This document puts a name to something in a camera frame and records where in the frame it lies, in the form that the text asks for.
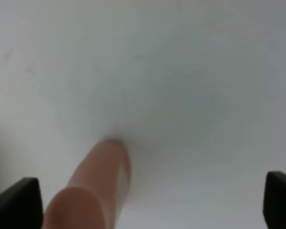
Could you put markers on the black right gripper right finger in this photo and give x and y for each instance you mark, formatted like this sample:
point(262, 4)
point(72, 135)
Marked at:
point(274, 204)

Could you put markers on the pink bottle white cap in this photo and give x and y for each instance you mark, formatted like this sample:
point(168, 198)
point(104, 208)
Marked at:
point(96, 192)

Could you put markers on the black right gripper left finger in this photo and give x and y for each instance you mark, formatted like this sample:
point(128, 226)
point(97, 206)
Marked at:
point(21, 205)

